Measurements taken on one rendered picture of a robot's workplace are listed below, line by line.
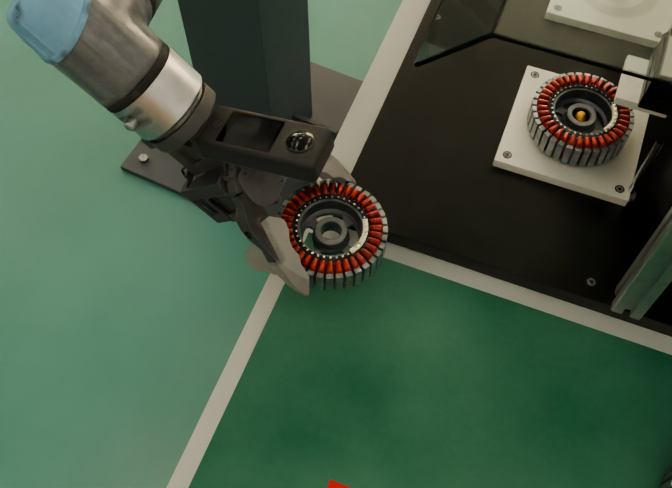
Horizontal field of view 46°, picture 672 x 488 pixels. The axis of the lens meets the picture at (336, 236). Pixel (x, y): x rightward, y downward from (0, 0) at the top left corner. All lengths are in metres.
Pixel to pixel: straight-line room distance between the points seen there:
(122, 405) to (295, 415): 0.88
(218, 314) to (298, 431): 0.90
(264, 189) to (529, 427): 0.34
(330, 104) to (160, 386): 0.78
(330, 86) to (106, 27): 1.34
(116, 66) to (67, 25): 0.05
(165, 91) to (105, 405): 1.05
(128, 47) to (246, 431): 0.37
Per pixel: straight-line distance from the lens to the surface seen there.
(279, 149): 0.67
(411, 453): 0.77
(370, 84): 0.99
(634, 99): 0.86
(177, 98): 0.67
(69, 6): 0.65
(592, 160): 0.90
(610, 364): 0.84
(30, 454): 1.65
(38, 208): 1.89
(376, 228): 0.77
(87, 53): 0.65
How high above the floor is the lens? 1.50
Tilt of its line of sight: 60 degrees down
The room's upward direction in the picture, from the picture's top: straight up
